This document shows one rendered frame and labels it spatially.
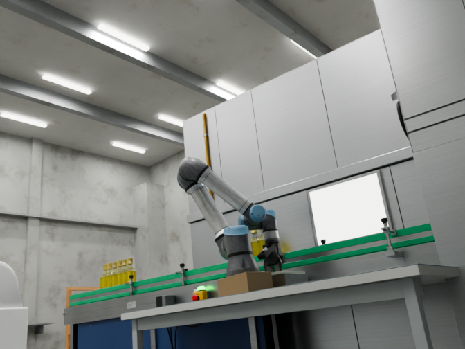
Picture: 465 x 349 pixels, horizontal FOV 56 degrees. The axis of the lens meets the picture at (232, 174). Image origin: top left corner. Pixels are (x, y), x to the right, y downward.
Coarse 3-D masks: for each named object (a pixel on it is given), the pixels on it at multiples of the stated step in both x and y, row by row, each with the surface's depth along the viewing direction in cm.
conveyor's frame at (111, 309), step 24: (336, 264) 214; (360, 264) 207; (384, 264) 200; (408, 264) 194; (432, 264) 188; (192, 288) 253; (216, 288) 243; (72, 312) 317; (96, 312) 300; (120, 312) 286
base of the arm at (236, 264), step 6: (240, 252) 191; (246, 252) 192; (252, 252) 195; (228, 258) 194; (234, 258) 191; (240, 258) 190; (246, 258) 191; (252, 258) 192; (228, 264) 193; (234, 264) 190; (240, 264) 189; (246, 264) 189; (252, 264) 190; (228, 270) 191; (234, 270) 188; (240, 270) 187; (246, 270) 187; (252, 270) 188; (258, 270) 191; (228, 276) 190
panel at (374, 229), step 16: (368, 176) 232; (320, 192) 247; (336, 192) 241; (352, 192) 235; (368, 192) 230; (320, 208) 245; (336, 208) 239; (352, 208) 234; (368, 208) 228; (384, 208) 223; (320, 224) 243; (336, 224) 237; (352, 224) 232; (368, 224) 227; (336, 240) 235
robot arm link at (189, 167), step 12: (180, 168) 210; (192, 168) 205; (204, 168) 205; (204, 180) 206; (216, 180) 205; (216, 192) 206; (228, 192) 204; (240, 204) 203; (252, 204) 204; (252, 216) 201; (264, 216) 202
